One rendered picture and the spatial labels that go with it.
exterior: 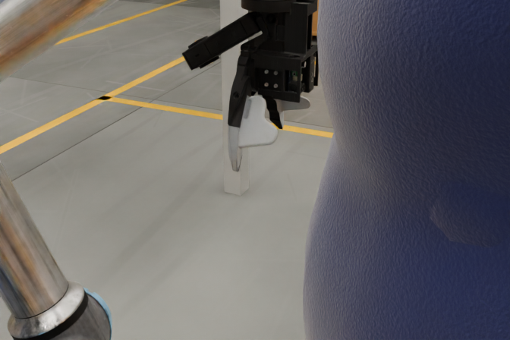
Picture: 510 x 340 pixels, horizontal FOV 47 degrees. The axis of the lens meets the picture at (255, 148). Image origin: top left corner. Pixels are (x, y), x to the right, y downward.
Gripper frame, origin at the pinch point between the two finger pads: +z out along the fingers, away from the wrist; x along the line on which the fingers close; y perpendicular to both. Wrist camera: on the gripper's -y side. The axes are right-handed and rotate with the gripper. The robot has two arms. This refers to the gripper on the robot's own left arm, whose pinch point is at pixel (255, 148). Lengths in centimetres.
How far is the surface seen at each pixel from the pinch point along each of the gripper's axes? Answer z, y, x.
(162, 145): 152, -201, 284
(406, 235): -23, 27, -49
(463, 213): -24, 28, -50
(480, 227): -24, 28, -50
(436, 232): -23, 27, -50
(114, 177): 152, -202, 224
